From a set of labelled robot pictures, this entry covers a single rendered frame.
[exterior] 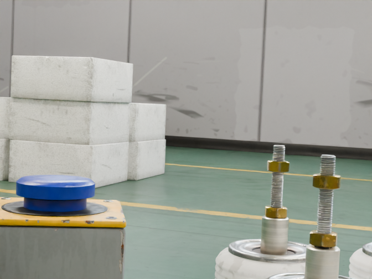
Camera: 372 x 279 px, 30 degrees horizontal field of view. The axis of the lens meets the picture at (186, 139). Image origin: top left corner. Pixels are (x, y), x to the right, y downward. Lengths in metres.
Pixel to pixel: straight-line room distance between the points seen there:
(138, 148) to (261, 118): 2.52
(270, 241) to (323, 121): 4.97
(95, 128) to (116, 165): 0.26
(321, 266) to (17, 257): 0.21
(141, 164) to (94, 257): 2.97
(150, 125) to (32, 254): 3.08
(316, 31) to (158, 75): 1.38
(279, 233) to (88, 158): 2.34
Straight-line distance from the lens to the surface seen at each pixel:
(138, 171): 3.27
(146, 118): 3.35
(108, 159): 3.02
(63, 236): 0.33
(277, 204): 0.58
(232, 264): 0.56
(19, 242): 0.34
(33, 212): 0.35
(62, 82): 2.93
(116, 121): 3.10
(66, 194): 0.35
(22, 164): 3.03
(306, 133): 5.56
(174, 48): 5.91
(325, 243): 0.46
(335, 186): 0.46
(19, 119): 3.05
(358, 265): 0.61
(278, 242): 0.58
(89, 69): 2.87
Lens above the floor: 0.37
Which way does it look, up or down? 3 degrees down
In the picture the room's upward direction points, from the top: 3 degrees clockwise
